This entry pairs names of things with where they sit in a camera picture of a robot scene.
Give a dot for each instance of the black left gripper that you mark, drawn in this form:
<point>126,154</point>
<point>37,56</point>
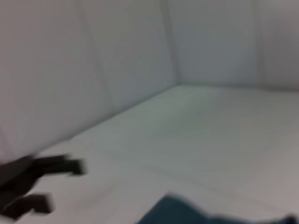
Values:
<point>16,175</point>

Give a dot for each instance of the teal blue printed t-shirt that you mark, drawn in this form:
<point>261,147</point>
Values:
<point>198,212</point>

